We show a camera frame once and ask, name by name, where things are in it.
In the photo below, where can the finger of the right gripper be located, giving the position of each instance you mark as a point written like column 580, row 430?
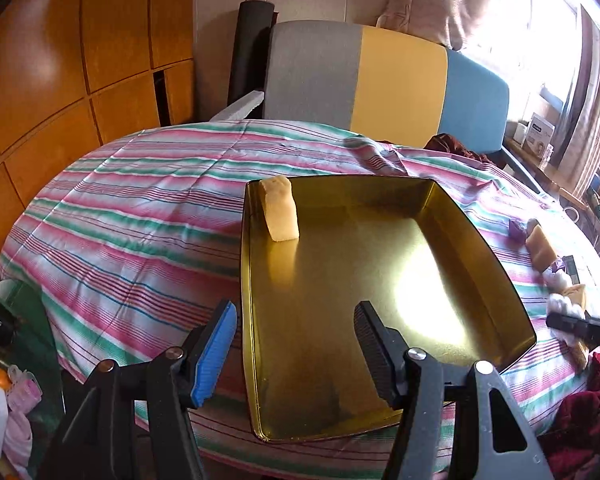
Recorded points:
column 586, row 329

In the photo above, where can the red blanket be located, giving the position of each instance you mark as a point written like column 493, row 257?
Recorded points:
column 572, row 445

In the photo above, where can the white fuzzy sock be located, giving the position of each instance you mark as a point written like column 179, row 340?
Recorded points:
column 556, row 303

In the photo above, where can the grey yellow blue headboard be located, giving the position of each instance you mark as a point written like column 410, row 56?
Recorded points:
column 382, row 84

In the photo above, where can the orange wooden wardrobe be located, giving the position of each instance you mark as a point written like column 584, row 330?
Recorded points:
column 77, row 74

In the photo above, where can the black rolled mat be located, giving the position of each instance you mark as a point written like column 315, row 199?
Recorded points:
column 255, row 20

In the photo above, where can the yellow sponge block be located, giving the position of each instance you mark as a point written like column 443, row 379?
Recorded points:
column 576, row 294
column 541, row 252
column 279, row 208

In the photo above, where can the green glass side table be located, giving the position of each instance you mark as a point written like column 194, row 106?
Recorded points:
column 31, row 399

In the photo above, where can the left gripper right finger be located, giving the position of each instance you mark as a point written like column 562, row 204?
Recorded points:
column 395, row 375

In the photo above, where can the white carton on desk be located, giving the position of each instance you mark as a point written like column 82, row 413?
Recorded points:
column 538, row 135

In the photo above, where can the dark red cloth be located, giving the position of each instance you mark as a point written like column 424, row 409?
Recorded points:
column 445, row 143

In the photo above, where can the wooden side desk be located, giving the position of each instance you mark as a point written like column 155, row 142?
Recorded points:
column 549, row 178

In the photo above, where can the gold metal tin tray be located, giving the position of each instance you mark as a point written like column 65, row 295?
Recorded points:
column 400, row 243

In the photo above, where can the pink beige curtain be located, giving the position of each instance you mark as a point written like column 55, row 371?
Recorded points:
column 446, row 22

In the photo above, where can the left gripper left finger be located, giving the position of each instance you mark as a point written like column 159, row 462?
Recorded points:
column 210, row 352

